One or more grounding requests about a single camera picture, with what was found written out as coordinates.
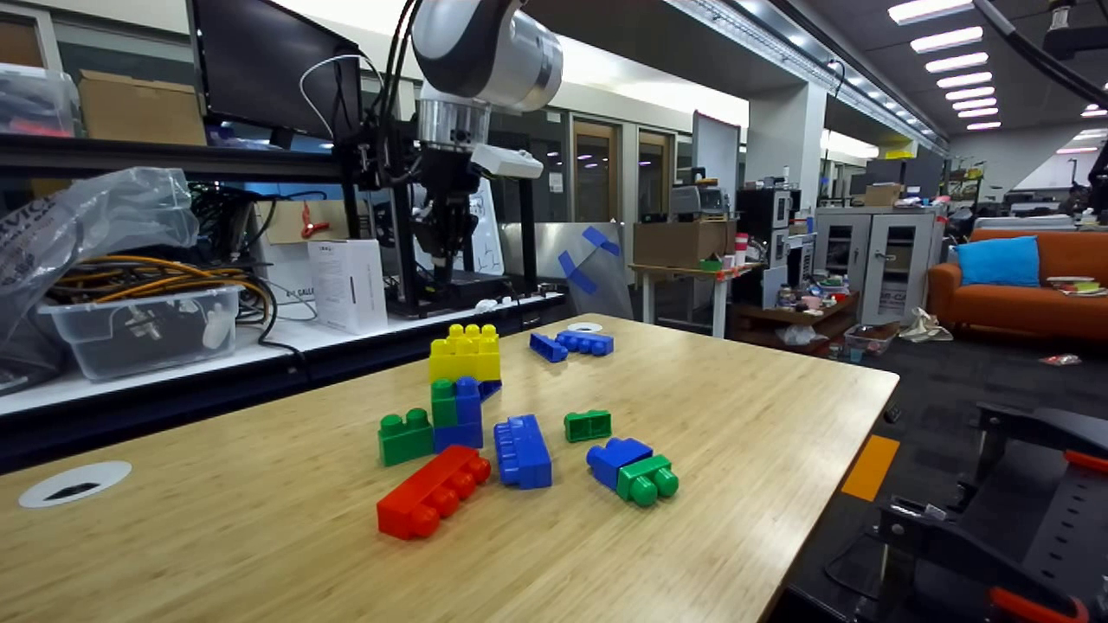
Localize clear plastic storage bin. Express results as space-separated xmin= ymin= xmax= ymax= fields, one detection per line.
xmin=36 ymin=284 xmax=244 ymax=383

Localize orange floor tape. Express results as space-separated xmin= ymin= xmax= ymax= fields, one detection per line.
xmin=837 ymin=434 xmax=903 ymax=506

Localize black computer monitor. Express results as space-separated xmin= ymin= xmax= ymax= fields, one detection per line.
xmin=187 ymin=0 xmax=368 ymax=141

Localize green small toy block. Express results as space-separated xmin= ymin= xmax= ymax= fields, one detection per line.
xmin=561 ymin=404 xmax=617 ymax=447
xmin=614 ymin=451 xmax=682 ymax=514

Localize white round table grommet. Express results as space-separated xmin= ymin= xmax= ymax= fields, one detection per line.
xmin=15 ymin=461 xmax=135 ymax=514

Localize red long toy block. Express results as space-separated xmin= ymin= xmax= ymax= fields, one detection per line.
xmin=373 ymin=443 xmax=494 ymax=544

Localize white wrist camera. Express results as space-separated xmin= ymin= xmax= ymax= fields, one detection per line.
xmin=468 ymin=141 xmax=548 ymax=183

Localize grey glass door cabinet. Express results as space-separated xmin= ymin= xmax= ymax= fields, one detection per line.
xmin=810 ymin=206 xmax=939 ymax=332

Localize ceiling light panel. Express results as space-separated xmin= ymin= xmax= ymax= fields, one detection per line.
xmin=883 ymin=0 xmax=978 ymax=27
xmin=908 ymin=26 xmax=988 ymax=60
xmin=922 ymin=49 xmax=993 ymax=78

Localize black frame 3D printer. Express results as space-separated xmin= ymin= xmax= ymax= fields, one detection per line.
xmin=338 ymin=109 xmax=548 ymax=316

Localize orange sofa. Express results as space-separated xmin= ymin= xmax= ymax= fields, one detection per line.
xmin=925 ymin=226 xmax=1108 ymax=343

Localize blue cushion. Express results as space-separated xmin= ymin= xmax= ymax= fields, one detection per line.
xmin=953 ymin=237 xmax=1045 ymax=290

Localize blue small toy block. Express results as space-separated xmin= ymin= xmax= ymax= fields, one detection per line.
xmin=583 ymin=435 xmax=658 ymax=495

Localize coiled yellow cables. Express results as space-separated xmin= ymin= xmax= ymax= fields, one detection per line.
xmin=49 ymin=252 xmax=280 ymax=332

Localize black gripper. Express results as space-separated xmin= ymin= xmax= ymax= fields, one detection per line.
xmin=406 ymin=147 xmax=483 ymax=281

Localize brown cardboard box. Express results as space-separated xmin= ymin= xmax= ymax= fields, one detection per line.
xmin=76 ymin=68 xmax=207 ymax=148
xmin=630 ymin=218 xmax=737 ymax=272

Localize white cardboard box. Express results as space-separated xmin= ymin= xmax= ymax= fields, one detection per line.
xmin=301 ymin=237 xmax=391 ymax=336

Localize black equipment stand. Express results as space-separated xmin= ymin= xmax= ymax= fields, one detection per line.
xmin=791 ymin=399 xmax=1108 ymax=623

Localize white side table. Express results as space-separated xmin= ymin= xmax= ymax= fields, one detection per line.
xmin=626 ymin=261 xmax=757 ymax=343

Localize yellow wide toy block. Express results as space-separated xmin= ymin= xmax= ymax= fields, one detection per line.
xmin=426 ymin=322 xmax=504 ymax=387

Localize blue tape cross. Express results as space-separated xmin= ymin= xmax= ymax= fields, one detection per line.
xmin=558 ymin=223 xmax=626 ymax=299

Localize blue wide toy block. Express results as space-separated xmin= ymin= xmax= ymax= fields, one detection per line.
xmin=555 ymin=326 xmax=617 ymax=361

